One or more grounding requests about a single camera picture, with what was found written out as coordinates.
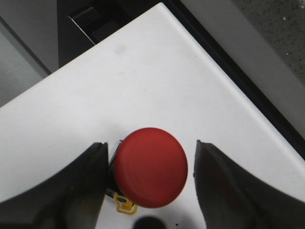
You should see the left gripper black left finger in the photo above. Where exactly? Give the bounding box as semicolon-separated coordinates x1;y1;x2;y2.
0;143;108;229

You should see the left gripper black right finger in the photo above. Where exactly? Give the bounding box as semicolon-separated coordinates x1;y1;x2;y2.
193;141;305;229

